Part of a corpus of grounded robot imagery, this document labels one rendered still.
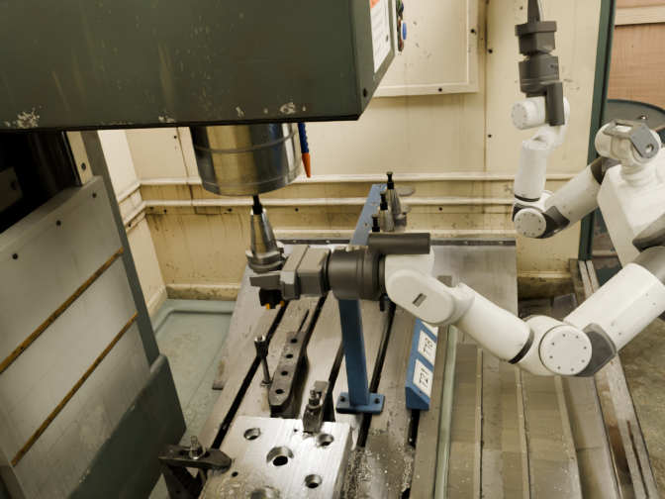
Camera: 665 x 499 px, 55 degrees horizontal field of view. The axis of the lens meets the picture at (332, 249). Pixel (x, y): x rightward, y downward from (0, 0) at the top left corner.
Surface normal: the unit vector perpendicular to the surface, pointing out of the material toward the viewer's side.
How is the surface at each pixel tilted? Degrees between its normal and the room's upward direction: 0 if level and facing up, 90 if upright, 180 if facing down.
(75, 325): 90
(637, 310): 66
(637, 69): 91
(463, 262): 24
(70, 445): 90
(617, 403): 0
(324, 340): 0
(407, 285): 88
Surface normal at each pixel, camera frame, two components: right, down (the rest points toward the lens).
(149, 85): -0.21, 0.47
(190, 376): -0.10, -0.88
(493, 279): -0.18, -0.61
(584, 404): -0.39, -0.84
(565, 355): 0.06, 0.05
